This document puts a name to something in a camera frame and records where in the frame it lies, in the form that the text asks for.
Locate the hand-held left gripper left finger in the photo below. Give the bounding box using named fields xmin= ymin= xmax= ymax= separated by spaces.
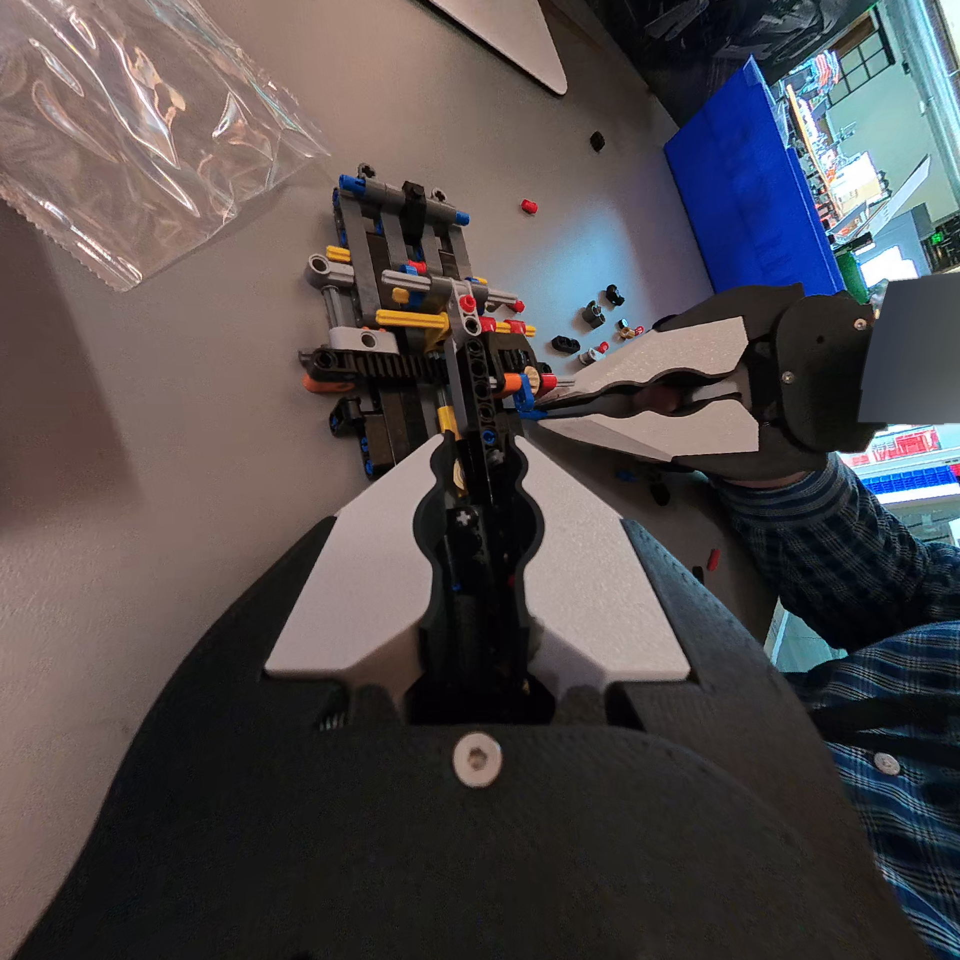
xmin=262 ymin=433 xmax=459 ymax=723

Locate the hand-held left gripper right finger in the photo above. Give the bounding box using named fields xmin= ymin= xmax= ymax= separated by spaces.
xmin=514 ymin=433 xmax=691 ymax=711

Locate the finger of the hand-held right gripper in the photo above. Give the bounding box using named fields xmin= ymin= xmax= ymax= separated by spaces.
xmin=549 ymin=317 xmax=749 ymax=400
xmin=534 ymin=407 xmax=764 ymax=464

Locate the multicoloured lego assembly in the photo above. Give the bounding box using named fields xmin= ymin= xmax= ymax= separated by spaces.
xmin=298 ymin=161 xmax=575 ymax=676

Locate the person's right forearm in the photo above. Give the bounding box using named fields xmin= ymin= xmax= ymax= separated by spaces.
xmin=708 ymin=453 xmax=960 ymax=654

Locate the person's right hand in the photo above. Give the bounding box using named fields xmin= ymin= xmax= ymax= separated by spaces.
xmin=720 ymin=466 xmax=819 ymax=492

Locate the blue plastic bin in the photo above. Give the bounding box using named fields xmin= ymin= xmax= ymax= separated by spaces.
xmin=663 ymin=56 xmax=846 ymax=299

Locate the dark printed poster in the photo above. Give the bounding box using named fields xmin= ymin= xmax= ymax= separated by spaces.
xmin=585 ymin=0 xmax=879 ymax=126

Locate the blue plaid shirt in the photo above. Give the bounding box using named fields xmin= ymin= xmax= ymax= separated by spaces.
xmin=783 ymin=622 xmax=960 ymax=960

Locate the clear plastic bag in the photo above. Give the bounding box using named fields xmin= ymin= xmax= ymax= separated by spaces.
xmin=0 ymin=0 xmax=333 ymax=294

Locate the black chest strap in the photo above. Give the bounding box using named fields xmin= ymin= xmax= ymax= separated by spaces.
xmin=810 ymin=693 xmax=960 ymax=759

